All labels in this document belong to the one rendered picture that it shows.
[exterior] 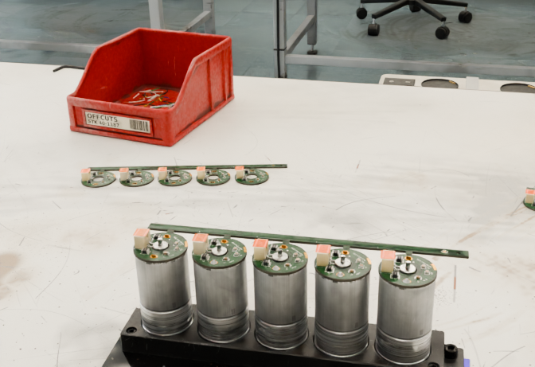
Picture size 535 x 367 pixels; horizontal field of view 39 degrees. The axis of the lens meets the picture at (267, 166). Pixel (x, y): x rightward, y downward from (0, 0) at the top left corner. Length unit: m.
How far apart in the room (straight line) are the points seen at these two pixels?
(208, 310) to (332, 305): 0.06
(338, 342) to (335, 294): 0.03
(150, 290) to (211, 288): 0.03
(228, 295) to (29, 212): 0.22
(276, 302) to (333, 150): 0.27
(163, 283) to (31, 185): 0.24
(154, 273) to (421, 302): 0.12
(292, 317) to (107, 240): 0.18
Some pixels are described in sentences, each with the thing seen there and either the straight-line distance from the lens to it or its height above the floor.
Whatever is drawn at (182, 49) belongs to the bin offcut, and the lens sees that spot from 0.71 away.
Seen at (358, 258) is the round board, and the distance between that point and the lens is 0.34.
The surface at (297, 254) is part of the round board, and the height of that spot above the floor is 0.81.
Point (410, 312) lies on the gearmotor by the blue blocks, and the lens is 0.33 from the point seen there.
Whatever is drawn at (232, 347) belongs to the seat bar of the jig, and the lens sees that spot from 0.36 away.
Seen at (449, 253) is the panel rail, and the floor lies 0.81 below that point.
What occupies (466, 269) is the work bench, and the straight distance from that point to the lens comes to 0.46.
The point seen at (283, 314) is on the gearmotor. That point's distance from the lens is 0.34.
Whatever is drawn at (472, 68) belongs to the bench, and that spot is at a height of 0.17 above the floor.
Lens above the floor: 0.99
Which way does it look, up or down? 25 degrees down
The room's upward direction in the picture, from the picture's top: 1 degrees counter-clockwise
